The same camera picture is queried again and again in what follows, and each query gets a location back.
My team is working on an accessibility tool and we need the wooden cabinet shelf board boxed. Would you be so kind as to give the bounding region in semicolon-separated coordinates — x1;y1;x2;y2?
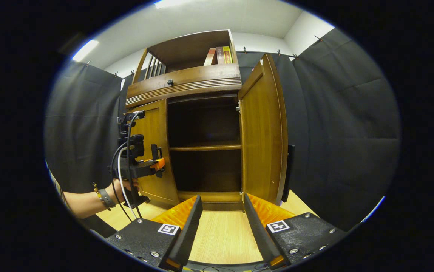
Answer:
169;144;242;152

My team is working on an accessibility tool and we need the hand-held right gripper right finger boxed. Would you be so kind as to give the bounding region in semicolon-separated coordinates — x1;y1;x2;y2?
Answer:
243;193;348;269

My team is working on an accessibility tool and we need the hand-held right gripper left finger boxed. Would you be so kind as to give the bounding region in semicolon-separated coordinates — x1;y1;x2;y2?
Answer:
105;195;203;269

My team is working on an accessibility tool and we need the white cable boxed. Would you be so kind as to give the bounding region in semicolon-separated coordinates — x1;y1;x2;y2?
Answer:
117;147;138;219

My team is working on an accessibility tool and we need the black cable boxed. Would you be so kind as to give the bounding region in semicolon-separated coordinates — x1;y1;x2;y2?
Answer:
111;113;144;223

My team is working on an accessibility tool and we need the large ceiling light panel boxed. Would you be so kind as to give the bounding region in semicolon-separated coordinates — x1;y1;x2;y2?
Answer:
154;0;195;9

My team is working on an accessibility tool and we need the wooden cabinet door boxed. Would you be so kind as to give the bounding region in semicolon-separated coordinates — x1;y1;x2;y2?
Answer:
128;99;181;206
238;53;296;206

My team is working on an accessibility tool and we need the wooden double-door shoe cabinet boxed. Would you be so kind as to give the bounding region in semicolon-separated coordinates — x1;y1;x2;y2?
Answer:
125;29;244;211

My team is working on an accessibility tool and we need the beaded bracelet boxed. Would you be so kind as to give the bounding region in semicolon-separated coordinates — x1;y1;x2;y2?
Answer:
93;183;107;210

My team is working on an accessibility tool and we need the small ceiling light panel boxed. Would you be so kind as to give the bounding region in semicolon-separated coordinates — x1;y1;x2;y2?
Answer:
72;40;99;63

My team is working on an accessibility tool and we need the grey wristband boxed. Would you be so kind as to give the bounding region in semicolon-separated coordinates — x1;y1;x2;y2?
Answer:
99;188;116;208

